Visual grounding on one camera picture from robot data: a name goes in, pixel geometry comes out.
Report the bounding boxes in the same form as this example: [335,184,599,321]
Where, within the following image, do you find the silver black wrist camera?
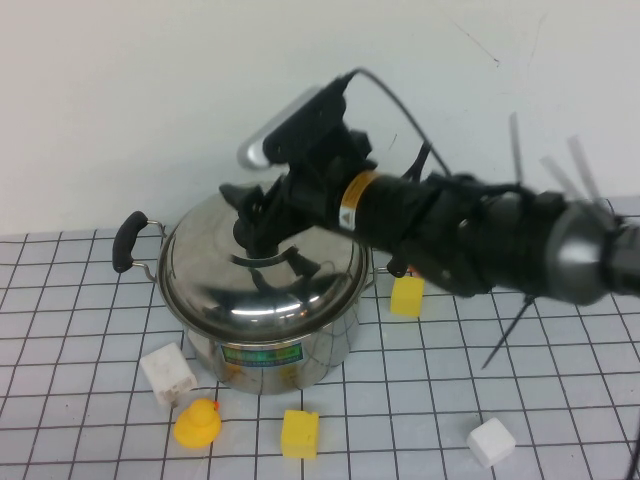
[236,74,350,172]

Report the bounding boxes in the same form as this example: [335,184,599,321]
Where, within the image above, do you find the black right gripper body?
[272,118,377,239]

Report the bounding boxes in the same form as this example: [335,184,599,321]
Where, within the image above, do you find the yellow rubber duck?
[172,398,222,450]

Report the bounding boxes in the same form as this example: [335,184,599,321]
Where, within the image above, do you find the stainless steel pot black handles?
[112,210,410,396]

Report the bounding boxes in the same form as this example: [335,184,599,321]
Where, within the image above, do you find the black zip tie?
[481,293,535,371]

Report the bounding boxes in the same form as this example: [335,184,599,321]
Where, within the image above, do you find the white black grid tablecloth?
[0,197,640,480]

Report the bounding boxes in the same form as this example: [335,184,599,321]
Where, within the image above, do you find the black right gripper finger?
[218,182,267,214]
[238,195,296,254]

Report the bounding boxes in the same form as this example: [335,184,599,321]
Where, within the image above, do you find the large white foam cube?
[139,342,198,409]

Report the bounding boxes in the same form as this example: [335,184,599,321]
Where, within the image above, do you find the steel lid black knob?
[158,192,372,346]

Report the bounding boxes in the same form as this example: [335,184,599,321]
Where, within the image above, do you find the black camera cable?
[344,67,454,176]

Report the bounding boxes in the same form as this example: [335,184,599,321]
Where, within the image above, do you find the translucent white zip tie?
[508,112,525,182]
[566,134,602,202]
[538,156,579,199]

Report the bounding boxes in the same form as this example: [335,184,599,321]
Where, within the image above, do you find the yellow notched foam block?
[280,409,320,461]

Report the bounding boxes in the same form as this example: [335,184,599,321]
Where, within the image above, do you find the small white foam cube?
[465,416,517,469]

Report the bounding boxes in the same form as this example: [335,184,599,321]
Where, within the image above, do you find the yellow foam cube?
[389,275,425,318]

